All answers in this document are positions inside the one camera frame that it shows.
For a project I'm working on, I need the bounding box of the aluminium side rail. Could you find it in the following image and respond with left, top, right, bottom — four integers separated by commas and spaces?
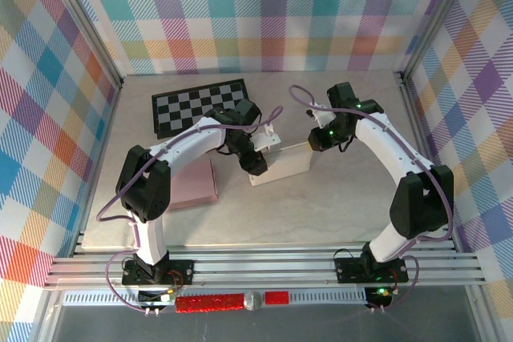
394, 71, 460, 253

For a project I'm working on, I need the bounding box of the white slotted cable duct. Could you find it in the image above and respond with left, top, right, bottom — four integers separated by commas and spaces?
63, 289, 368, 306

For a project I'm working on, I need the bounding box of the aluminium corner post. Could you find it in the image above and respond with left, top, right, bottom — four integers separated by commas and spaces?
39, 0, 123, 91
394, 0, 478, 82

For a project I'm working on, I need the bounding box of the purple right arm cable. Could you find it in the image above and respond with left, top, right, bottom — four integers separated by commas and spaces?
289, 84, 454, 314

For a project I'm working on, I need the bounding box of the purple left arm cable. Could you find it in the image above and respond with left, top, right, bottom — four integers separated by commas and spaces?
97, 105, 284, 314

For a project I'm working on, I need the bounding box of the red glitter patch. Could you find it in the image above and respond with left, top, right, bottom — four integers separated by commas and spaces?
265, 290, 290, 305

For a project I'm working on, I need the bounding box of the red glitter microphone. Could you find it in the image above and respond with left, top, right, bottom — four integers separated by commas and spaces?
175, 292, 265, 314

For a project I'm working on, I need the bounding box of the pink paper box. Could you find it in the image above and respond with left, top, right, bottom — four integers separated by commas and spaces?
166, 159, 219, 211

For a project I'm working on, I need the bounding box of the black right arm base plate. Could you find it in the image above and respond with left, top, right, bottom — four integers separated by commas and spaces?
334, 255, 410, 284

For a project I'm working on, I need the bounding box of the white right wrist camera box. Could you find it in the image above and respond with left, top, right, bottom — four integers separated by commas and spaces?
306, 103, 336, 126

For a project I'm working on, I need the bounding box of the black white checkerboard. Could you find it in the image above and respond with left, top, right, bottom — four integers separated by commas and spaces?
151, 78, 256, 141

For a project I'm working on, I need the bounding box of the white paper box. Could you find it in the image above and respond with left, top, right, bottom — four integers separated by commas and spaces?
248, 142, 313, 187

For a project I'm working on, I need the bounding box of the aluminium frame rail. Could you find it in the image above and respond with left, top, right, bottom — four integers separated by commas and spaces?
43, 243, 488, 291

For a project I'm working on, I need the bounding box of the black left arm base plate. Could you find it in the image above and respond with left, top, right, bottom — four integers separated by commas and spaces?
121, 258, 195, 288

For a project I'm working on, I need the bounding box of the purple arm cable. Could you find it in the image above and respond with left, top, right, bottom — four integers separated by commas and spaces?
289, 84, 454, 314
97, 105, 284, 314

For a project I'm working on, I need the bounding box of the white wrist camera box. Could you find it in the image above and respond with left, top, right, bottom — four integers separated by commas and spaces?
251, 123, 281, 155
306, 103, 336, 126

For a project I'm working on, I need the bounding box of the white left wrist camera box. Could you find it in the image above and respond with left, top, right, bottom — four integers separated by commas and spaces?
251, 123, 281, 155

